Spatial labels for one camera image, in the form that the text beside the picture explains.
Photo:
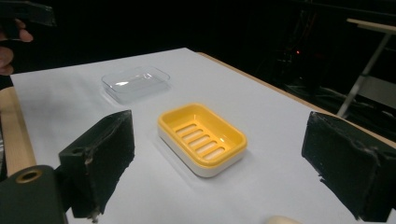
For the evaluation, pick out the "clear plastic lid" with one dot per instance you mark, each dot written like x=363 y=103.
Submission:
x=135 y=84

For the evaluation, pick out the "cream soap bar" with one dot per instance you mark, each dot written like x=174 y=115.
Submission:
x=283 y=220

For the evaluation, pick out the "metal stand with pale top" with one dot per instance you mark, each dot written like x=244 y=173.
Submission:
x=364 y=74

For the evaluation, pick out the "yellow and white soap dish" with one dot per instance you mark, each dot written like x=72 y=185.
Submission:
x=202 y=140

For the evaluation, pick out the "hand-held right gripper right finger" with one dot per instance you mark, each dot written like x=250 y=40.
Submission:
x=345 y=155

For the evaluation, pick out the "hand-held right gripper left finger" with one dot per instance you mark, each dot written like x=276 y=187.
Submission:
x=102 y=152

